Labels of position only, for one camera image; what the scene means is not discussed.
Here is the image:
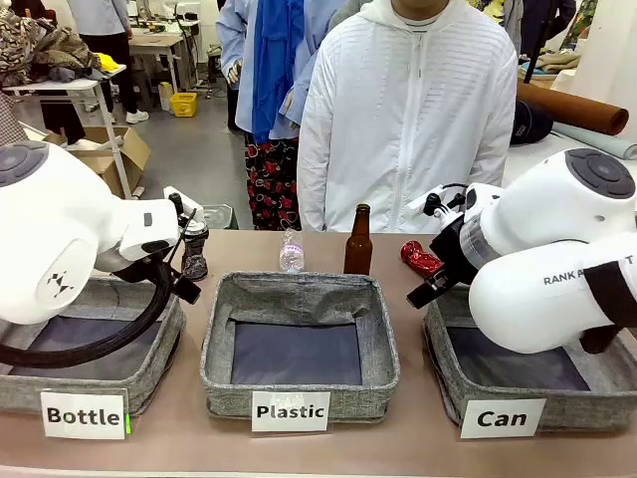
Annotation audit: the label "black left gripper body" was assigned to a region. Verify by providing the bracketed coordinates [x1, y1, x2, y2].
[97, 246, 176, 288]

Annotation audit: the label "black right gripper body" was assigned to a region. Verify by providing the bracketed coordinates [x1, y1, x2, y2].
[428, 217, 473, 289]

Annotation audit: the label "crushed red can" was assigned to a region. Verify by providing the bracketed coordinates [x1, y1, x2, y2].
[399, 239, 446, 276]

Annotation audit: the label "black patterned can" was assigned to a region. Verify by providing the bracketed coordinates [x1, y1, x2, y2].
[180, 220, 211, 283]

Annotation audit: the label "brown glass bottle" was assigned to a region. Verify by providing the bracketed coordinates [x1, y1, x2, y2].
[342, 203, 373, 277]

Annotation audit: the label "small clear pink-labelled plastic bottle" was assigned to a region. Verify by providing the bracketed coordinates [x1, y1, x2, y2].
[279, 228, 307, 274]

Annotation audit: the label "grey fabric basket labelled Bottle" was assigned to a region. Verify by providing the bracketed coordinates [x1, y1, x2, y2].
[0, 276, 187, 417]

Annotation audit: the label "grey fabric basket labelled Plastic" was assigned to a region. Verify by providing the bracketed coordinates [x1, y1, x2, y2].
[199, 271, 402, 425]

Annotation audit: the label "grey fabric basket labelled Can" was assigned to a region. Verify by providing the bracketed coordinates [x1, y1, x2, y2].
[422, 283, 637, 433]

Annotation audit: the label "white Can label card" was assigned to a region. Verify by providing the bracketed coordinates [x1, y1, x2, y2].
[459, 397, 547, 440]

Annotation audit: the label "steel bin lid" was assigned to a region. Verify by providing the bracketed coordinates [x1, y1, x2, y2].
[200, 203, 241, 231]

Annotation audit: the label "open cardboard box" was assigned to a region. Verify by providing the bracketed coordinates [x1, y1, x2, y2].
[46, 125, 152, 200]

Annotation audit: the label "black red floral pants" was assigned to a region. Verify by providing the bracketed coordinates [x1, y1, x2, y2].
[244, 135, 303, 232]

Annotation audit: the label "person in white hoodie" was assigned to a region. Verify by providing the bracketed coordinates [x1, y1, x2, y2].
[296, 0, 520, 234]

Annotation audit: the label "dark blue cap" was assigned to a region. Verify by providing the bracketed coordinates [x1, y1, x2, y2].
[509, 99, 555, 147]

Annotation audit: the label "white Bottle label card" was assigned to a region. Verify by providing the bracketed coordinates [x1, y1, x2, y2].
[40, 390, 128, 441]

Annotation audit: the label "white Plastic label card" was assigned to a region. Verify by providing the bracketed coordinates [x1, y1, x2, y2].
[250, 390, 332, 433]

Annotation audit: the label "yellow plastic crate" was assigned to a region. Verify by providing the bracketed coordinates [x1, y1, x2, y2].
[169, 92, 199, 119]

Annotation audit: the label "light grey material roll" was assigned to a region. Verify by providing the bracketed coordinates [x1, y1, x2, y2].
[550, 120, 637, 161]

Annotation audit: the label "brown material roll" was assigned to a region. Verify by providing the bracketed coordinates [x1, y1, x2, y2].
[516, 81, 631, 137]

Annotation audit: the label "white table with clothes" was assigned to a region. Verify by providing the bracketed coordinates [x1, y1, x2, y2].
[1, 64, 134, 201]

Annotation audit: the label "checkered cloth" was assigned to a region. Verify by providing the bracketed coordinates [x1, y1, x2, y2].
[0, 91, 27, 148]

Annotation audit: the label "beige folded cloth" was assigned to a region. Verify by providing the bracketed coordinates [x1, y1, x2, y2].
[533, 49, 582, 75]

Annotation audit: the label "background person in dark pants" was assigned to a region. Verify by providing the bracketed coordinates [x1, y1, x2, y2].
[71, 0, 150, 125]

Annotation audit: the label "white background desk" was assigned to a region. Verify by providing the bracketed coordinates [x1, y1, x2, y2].
[127, 30, 186, 97]

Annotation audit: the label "pile of patterned clothes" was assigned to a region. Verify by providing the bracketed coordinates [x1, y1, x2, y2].
[0, 8, 105, 87]

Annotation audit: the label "person in dark jacket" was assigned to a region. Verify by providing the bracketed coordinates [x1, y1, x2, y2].
[519, 0, 579, 59]

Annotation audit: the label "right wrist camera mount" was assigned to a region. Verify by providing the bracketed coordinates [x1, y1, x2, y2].
[406, 182, 472, 223]

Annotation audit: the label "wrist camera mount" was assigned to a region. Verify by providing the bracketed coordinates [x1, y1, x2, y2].
[406, 182, 472, 223]
[162, 185, 206, 228]

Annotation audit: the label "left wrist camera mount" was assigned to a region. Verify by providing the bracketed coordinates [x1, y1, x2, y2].
[162, 185, 206, 228]

